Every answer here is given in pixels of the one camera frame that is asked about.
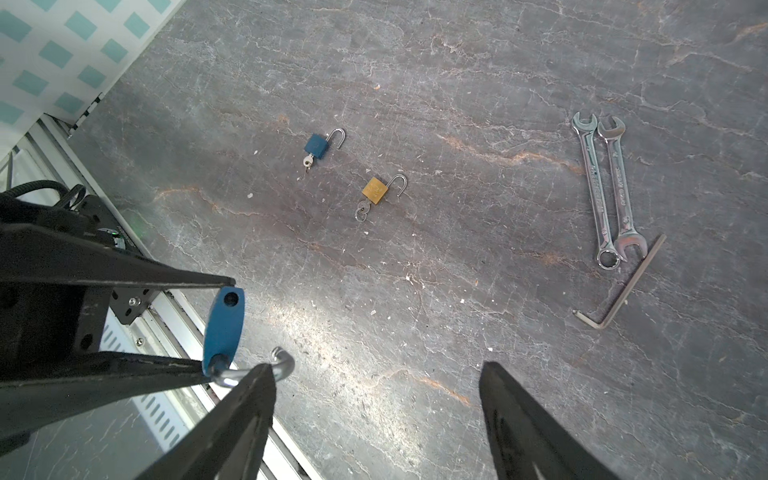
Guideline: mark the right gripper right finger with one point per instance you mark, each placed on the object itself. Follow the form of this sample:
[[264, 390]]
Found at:
[[526, 442]]

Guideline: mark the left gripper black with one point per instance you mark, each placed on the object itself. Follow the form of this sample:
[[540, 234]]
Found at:
[[55, 294]]

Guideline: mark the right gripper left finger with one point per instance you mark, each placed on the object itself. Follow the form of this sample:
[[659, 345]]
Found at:
[[229, 442]]

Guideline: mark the large blue padlock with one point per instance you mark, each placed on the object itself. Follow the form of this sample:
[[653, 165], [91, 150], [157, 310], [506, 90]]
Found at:
[[222, 336]]

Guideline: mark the brass padlock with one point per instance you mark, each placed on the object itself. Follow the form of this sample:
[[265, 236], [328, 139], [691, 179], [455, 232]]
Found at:
[[375, 189]]

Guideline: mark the small blue padlock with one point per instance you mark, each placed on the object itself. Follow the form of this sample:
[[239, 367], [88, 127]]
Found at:
[[317, 145]]

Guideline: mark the hex allen key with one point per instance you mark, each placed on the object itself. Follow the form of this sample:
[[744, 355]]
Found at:
[[606, 321]]

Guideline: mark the silver combination wrench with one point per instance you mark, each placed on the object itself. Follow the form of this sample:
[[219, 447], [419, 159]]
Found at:
[[627, 234], [607, 256]]

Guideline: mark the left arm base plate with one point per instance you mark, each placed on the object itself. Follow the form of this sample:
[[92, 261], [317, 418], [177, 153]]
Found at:
[[128, 301]]

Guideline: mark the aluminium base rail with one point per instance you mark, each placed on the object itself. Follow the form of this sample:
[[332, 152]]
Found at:
[[42, 183]]

